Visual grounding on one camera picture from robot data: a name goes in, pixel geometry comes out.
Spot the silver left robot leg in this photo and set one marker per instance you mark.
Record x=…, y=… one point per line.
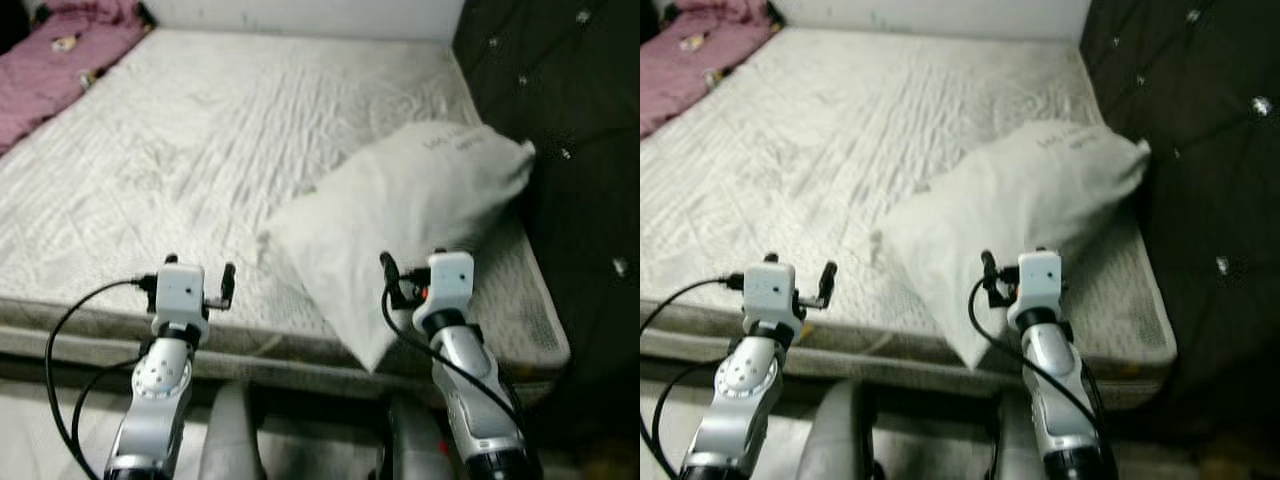
x=230, y=440
x=835, y=440

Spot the silver right robot leg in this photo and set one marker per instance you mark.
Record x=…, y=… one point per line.
x=415, y=450
x=1012, y=450

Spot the purple cartoon print blanket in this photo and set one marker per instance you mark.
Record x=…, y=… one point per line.
x=690, y=60
x=50, y=70

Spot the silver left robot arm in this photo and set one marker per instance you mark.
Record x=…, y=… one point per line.
x=160, y=400
x=740, y=400

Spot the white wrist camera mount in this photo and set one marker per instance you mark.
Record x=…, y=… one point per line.
x=180, y=290
x=770, y=290
x=448, y=280
x=1035, y=280

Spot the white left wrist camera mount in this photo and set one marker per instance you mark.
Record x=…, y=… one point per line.
x=180, y=290
x=770, y=290

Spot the silver robot leg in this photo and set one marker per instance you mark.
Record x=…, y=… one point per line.
x=230, y=440
x=835, y=440
x=1012, y=450
x=415, y=450

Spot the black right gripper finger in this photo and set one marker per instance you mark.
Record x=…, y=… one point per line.
x=389, y=272
x=989, y=270

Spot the white pillow with black lettering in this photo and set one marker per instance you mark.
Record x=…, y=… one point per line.
x=1020, y=210
x=400, y=210

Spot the grey patterned quilted mattress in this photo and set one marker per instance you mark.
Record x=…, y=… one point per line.
x=830, y=150
x=200, y=150

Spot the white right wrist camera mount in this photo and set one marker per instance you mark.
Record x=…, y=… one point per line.
x=1035, y=280
x=448, y=280

